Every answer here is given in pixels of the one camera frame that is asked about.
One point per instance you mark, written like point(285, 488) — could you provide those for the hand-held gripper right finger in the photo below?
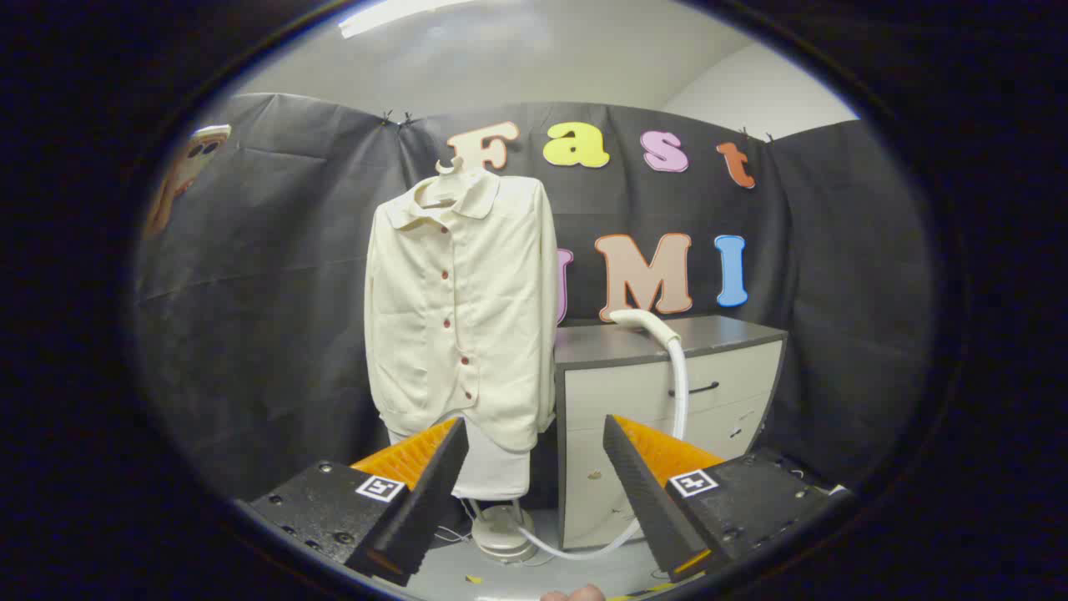
point(647, 501)

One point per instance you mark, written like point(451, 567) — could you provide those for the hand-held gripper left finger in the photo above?
point(425, 509)

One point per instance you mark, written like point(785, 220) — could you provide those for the white garment steamer base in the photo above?
point(501, 534)

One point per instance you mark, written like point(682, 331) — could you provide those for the white garment steamer head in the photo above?
point(638, 318)

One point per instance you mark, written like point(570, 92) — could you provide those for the cream button-up shirt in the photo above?
point(492, 317)

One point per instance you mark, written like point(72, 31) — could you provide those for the cream clothes hanger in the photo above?
point(448, 167)

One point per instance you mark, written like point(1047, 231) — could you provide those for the grey and white cabinet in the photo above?
point(617, 392)

